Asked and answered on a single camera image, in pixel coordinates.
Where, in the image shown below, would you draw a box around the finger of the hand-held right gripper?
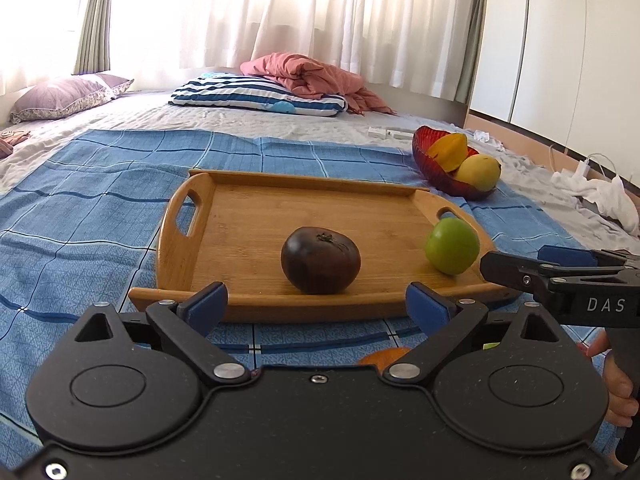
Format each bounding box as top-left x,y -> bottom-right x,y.
479,251 -> 626,302
539,245 -> 640,269

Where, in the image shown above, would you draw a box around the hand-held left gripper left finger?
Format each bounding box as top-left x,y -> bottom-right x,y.
74,281 -> 252,387

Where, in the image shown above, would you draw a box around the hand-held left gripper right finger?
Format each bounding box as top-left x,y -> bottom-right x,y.
382,281 -> 567,386

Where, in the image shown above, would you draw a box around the orange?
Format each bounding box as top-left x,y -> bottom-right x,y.
357,347 -> 413,368

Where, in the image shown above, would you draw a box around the wooden tray with handles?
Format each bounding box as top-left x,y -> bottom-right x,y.
129,169 -> 518,324

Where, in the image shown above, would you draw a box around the person's right hand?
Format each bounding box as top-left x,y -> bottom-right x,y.
587,332 -> 640,428

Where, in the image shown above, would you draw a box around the white cloth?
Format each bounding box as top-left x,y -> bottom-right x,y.
550,167 -> 640,238

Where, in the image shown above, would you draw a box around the yellow mango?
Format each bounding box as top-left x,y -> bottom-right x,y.
452,154 -> 502,192

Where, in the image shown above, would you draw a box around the dark brown round fruit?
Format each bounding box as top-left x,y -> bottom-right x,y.
280,226 -> 362,295

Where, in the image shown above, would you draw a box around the yellow starfruit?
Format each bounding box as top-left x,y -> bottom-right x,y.
427,132 -> 471,173

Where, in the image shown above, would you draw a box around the red glass bowl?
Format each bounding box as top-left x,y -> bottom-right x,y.
411,126 -> 498,202

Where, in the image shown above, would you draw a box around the white crumpled paper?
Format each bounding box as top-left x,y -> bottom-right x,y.
472,130 -> 506,149

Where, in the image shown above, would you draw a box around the blue checked bedsheet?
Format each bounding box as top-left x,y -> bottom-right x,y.
0,129 -> 588,461

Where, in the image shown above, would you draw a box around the white power strip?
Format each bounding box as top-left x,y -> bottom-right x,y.
368,126 -> 415,141

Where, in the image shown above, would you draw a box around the white wardrobe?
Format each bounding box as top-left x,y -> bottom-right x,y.
467,0 -> 640,161

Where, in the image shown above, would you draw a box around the grey bed sheet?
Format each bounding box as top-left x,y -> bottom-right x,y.
0,87 -> 640,241

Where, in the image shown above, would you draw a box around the blue white striped pillow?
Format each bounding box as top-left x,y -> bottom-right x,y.
168,72 -> 348,117

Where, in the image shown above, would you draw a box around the grey-green curtain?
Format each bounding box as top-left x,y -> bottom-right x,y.
452,0 -> 488,106
72,0 -> 118,75

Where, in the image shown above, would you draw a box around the pink blanket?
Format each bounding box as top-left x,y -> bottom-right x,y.
240,52 -> 398,116

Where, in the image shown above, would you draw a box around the purple pillow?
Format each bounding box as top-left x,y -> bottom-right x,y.
10,73 -> 135,124

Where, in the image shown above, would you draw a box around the pink clothes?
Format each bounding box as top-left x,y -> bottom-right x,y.
0,129 -> 31,158

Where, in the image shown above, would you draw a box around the white sheer curtain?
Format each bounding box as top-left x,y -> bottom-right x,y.
0,0 -> 481,101

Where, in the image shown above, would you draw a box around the white charger cable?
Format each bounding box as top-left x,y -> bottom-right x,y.
547,145 -> 632,182

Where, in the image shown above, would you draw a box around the wooden bed frame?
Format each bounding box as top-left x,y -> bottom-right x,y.
462,109 -> 640,186

